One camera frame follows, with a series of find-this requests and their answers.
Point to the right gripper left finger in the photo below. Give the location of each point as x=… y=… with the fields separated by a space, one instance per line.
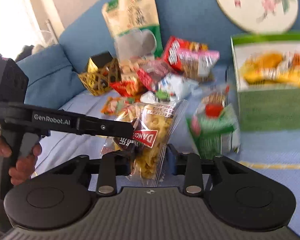
x=112 y=164

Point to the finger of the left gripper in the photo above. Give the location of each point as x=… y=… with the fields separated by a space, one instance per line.
x=102 y=127

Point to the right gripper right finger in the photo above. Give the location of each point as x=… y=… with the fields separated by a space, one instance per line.
x=189 y=165

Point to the orange green snack packet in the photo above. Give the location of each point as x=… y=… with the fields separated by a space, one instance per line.
x=115 y=105

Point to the green white snack packet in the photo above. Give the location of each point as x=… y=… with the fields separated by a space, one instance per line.
x=214 y=126

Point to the clear yellow twists snack packet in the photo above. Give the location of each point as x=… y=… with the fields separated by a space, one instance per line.
x=153 y=126

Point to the red orange snack bag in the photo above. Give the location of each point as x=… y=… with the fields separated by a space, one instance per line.
x=130 y=85

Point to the white blue snack packet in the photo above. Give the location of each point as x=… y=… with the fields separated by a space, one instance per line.
x=172 y=87

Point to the dark red striped snack packet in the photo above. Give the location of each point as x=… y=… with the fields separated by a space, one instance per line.
x=150 y=73

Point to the pink snack packet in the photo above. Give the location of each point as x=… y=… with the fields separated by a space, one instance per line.
x=198 y=65

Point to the red chips snack bag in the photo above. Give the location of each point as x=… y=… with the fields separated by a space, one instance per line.
x=176 y=45

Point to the woven gold wicker basket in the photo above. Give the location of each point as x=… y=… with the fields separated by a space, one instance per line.
x=97 y=80

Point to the blue throw pillow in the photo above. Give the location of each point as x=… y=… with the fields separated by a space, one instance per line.
x=52 y=78

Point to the black gold box in basket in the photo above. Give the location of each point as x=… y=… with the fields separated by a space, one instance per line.
x=98 y=61

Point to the large beige green snack bag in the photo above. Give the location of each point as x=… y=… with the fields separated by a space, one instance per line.
x=135 y=28

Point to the green white cardboard box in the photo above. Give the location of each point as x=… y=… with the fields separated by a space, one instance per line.
x=269 y=107

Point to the yellow snack packet in box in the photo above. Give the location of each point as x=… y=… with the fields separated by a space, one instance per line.
x=272 y=67

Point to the round floral fan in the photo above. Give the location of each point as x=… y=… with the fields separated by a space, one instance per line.
x=261 y=16

